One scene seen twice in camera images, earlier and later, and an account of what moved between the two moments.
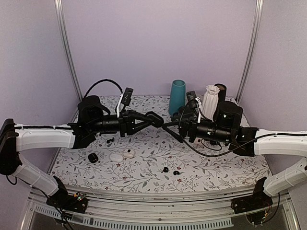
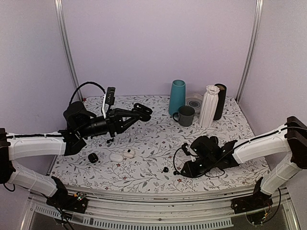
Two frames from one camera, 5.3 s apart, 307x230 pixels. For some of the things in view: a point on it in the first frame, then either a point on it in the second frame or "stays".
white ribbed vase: (210, 101) stays
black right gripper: (190, 125) to (189, 169)
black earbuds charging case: (154, 119) to (145, 112)
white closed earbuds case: (116, 157) stays
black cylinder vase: (222, 94) stays
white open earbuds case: (129, 153) stays
